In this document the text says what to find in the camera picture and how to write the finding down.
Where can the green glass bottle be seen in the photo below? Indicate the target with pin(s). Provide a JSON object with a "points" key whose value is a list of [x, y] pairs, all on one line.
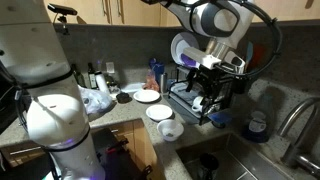
{"points": [[79, 78]]}

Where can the stainless steel sink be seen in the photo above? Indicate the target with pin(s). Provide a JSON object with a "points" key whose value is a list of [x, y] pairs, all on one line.
{"points": [[240, 160]]}

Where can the plain white mug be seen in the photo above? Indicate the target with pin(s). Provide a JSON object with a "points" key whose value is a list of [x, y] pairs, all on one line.
{"points": [[197, 103]]}

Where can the flat white plate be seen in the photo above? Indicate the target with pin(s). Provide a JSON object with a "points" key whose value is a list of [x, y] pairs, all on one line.
{"points": [[146, 96]]}

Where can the pale plastic lid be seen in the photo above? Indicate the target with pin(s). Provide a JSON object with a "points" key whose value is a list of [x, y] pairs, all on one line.
{"points": [[178, 86]]}

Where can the white flat tray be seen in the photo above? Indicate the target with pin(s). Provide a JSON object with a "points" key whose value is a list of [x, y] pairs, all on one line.
{"points": [[131, 87]]}

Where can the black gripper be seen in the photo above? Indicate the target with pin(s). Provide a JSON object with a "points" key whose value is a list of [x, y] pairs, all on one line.
{"points": [[216, 80]]}

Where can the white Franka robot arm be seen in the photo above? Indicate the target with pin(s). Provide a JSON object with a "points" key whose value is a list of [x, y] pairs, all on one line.
{"points": [[50, 113]]}

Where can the white wall outlet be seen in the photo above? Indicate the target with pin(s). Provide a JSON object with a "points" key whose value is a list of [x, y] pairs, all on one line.
{"points": [[110, 67]]}

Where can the teal spatula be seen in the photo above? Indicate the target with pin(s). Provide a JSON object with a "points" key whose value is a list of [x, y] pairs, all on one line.
{"points": [[250, 51]]}

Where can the small white bowl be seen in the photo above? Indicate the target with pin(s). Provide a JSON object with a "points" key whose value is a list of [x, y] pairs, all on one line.
{"points": [[170, 128]]}

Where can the small black lid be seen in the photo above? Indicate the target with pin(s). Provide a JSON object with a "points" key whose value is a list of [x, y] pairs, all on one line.
{"points": [[123, 97]]}

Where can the stainless steel tumbler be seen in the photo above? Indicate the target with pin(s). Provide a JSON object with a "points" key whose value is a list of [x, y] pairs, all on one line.
{"points": [[164, 83]]}

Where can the black robot stand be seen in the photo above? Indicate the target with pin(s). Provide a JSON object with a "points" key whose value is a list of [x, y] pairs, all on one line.
{"points": [[113, 156]]}

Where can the black utensil holder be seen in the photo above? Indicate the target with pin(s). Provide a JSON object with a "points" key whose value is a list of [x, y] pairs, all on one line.
{"points": [[243, 87]]}

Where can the steel kitchen faucet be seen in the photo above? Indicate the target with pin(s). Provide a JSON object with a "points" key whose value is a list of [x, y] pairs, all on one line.
{"points": [[296, 160]]}

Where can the grey drip tray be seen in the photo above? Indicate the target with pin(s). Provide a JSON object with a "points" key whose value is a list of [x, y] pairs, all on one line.
{"points": [[181, 108]]}

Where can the dark glass bottle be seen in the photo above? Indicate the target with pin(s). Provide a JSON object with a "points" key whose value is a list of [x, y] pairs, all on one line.
{"points": [[92, 80]]}

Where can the clear plastic bag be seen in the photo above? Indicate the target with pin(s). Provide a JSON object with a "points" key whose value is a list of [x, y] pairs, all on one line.
{"points": [[96, 100]]}

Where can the wooden base cabinet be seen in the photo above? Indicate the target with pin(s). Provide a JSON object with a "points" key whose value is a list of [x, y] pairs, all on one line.
{"points": [[133, 133]]}

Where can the blue dish soap bottle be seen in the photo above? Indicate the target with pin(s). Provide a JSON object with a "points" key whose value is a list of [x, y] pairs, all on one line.
{"points": [[258, 126]]}

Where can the red spatula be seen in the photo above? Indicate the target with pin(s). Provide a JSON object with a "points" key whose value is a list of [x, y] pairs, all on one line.
{"points": [[259, 55]]}

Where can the orange snack bag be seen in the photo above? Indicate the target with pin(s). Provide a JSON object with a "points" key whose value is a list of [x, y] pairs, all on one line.
{"points": [[151, 83]]}

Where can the blue sponge in holder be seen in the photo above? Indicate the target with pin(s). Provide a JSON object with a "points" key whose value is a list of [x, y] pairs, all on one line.
{"points": [[220, 119]]}

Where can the black cup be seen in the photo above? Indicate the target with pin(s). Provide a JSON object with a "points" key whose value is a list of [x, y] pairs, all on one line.
{"points": [[208, 163]]}

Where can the purple bowl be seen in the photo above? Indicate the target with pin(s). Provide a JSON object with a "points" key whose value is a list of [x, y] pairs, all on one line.
{"points": [[188, 61]]}

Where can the black camera on stand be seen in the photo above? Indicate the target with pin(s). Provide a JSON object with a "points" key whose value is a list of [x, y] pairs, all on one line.
{"points": [[61, 9]]}

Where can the wooden wall cabinets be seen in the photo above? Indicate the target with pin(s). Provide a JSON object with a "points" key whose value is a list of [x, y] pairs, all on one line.
{"points": [[140, 11]]}

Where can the black stove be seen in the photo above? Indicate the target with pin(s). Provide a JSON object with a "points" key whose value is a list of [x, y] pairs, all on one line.
{"points": [[6, 110]]}

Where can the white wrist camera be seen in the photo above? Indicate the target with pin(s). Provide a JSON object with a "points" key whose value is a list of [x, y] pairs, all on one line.
{"points": [[203, 58]]}

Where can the large white dinner plate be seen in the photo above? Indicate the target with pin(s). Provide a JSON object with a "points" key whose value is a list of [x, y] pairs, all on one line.
{"points": [[181, 45]]}

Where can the white bowl on counter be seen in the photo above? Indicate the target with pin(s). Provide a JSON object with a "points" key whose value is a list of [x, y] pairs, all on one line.
{"points": [[159, 112]]}

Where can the white bottle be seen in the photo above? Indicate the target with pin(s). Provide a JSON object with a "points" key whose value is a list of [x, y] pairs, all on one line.
{"points": [[101, 83]]}

